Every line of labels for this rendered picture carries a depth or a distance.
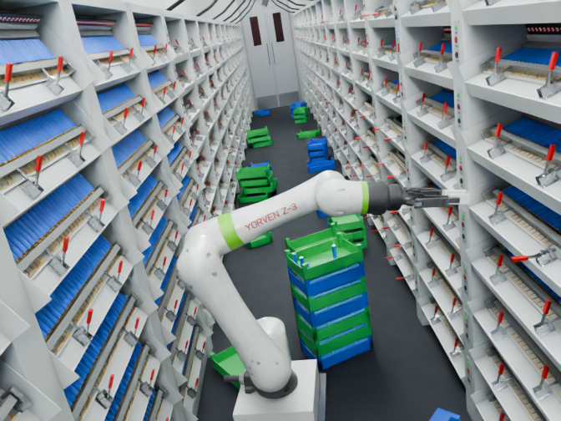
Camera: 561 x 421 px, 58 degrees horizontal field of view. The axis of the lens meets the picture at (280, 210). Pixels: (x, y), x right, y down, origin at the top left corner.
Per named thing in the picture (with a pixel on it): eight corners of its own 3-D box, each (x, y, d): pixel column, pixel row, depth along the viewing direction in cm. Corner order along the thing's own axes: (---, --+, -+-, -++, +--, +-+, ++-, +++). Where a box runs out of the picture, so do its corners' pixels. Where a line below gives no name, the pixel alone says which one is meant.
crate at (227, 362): (212, 367, 252) (209, 353, 250) (245, 347, 263) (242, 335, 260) (245, 394, 229) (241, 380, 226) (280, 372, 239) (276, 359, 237)
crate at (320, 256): (305, 281, 220) (303, 265, 217) (286, 265, 238) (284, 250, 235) (363, 260, 230) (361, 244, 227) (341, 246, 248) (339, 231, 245)
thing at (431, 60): (458, 92, 158) (441, 51, 153) (407, 75, 215) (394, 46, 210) (519, 58, 155) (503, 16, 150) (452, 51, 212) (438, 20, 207)
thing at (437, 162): (462, 209, 171) (447, 174, 167) (414, 164, 228) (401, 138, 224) (519, 180, 168) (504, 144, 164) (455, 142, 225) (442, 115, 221)
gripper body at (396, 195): (381, 205, 147) (412, 205, 148) (388, 215, 139) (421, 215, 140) (383, 180, 145) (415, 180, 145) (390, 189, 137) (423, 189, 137)
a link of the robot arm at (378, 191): (370, 183, 136) (363, 174, 144) (366, 224, 140) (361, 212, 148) (391, 183, 136) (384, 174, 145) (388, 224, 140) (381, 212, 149)
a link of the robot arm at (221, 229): (192, 276, 154) (174, 242, 150) (196, 258, 166) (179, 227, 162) (246, 252, 152) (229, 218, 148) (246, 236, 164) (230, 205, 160)
